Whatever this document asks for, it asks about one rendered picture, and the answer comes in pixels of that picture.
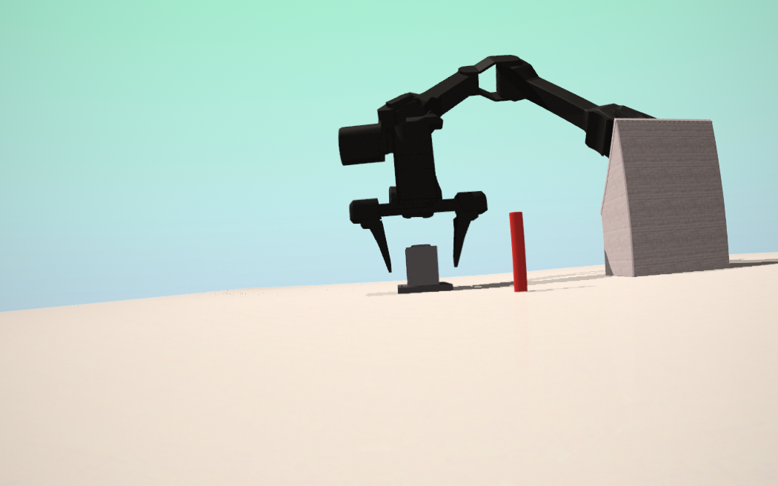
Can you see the red peg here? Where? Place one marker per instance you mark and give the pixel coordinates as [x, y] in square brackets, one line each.
[518, 250]

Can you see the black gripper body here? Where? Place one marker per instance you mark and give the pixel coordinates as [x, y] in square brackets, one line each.
[416, 184]

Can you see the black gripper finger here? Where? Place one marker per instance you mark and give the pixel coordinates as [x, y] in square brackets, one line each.
[377, 229]
[460, 227]

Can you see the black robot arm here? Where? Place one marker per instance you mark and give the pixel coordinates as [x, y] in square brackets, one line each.
[407, 121]

